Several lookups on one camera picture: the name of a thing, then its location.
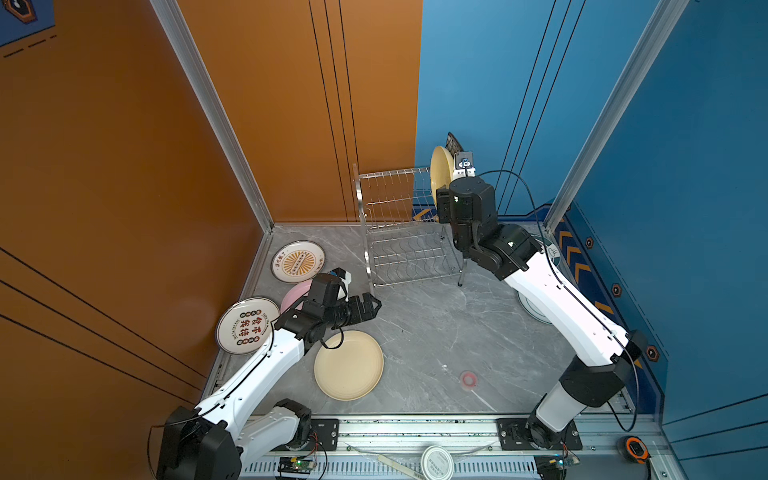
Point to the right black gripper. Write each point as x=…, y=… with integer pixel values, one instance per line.
x=444, y=202

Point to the white plate orange sunburst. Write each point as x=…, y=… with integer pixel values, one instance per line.
x=298, y=261

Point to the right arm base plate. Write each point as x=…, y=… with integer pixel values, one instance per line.
x=526, y=434

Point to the green circuit board right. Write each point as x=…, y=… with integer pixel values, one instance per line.
x=555, y=467

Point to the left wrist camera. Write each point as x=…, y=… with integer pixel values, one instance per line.
x=345, y=278

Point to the yellow round plate with bear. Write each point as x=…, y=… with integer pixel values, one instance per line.
x=441, y=170

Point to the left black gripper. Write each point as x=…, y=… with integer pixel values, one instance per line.
x=357, y=314

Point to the white plate red characters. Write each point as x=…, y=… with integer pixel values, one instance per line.
x=246, y=325

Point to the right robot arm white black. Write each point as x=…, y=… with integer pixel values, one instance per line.
x=605, y=353

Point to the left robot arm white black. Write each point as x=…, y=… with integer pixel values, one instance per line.
x=211, y=440

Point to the green circuit board left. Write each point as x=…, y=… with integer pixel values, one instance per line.
x=296, y=467

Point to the wooden stick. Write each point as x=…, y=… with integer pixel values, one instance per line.
x=407, y=471

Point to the pink round plate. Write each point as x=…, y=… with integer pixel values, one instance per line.
x=294, y=294

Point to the green circuit board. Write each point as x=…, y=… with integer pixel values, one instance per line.
x=555, y=467
x=296, y=467

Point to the steel two-tier dish rack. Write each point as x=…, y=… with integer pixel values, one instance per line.
x=403, y=240

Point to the orange black tape measure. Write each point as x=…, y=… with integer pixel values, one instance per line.
x=633, y=449

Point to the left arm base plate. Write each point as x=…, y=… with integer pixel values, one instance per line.
x=323, y=430

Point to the black floral square plate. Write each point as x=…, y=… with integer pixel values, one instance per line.
x=452, y=145

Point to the white plate dark green rim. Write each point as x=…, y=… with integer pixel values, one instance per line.
x=552, y=251

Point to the cream round plate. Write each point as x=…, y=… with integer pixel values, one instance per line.
x=352, y=369

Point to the aluminium front rail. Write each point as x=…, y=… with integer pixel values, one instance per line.
x=473, y=442

